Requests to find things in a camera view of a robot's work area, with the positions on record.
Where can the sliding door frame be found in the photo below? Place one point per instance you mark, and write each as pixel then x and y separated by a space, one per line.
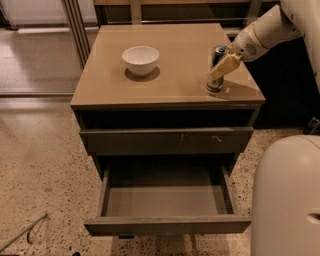
pixel 75 22

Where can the metal railing frame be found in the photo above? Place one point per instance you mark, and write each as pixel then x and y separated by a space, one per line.
pixel 228 13

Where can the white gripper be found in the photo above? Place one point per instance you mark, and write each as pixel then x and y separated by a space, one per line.
pixel 247 46

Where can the tan drawer cabinet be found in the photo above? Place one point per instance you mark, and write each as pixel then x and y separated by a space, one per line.
pixel 174 95

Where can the white ceramic bowl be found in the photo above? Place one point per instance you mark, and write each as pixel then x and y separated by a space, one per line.
pixel 140 60

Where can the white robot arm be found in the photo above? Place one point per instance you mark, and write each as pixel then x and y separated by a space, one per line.
pixel 286 193

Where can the blue silver redbull can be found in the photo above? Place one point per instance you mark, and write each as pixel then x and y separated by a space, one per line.
pixel 218 53

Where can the grey top drawer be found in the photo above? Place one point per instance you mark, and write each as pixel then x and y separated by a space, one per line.
pixel 180 141

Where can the open middle drawer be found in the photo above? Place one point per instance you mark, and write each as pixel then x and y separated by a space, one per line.
pixel 157 200

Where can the small grey floor object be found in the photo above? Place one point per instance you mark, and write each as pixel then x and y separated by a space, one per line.
pixel 313 127

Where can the metal rod on floor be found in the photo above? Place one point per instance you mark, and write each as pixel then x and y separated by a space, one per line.
pixel 27 229

